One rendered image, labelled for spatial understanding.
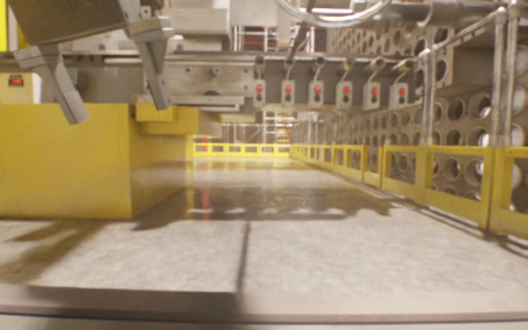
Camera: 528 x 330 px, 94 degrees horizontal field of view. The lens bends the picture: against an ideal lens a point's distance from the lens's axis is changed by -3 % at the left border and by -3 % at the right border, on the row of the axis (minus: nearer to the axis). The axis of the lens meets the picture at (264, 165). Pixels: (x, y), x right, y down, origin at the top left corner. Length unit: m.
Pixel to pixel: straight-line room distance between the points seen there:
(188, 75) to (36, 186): 1.02
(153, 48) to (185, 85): 1.42
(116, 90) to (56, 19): 1.58
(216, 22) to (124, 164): 0.99
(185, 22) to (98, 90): 0.72
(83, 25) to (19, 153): 1.44
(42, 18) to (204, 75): 1.40
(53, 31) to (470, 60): 2.62
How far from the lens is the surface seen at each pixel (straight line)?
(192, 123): 1.46
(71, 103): 0.43
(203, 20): 1.81
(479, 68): 2.73
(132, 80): 1.93
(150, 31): 0.34
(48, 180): 1.69
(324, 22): 0.69
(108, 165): 1.50
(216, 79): 1.73
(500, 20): 1.66
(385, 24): 4.75
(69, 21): 0.38
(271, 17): 1.99
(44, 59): 0.43
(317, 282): 0.81
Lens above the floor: 0.39
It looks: 5 degrees down
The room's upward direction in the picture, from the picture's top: 1 degrees clockwise
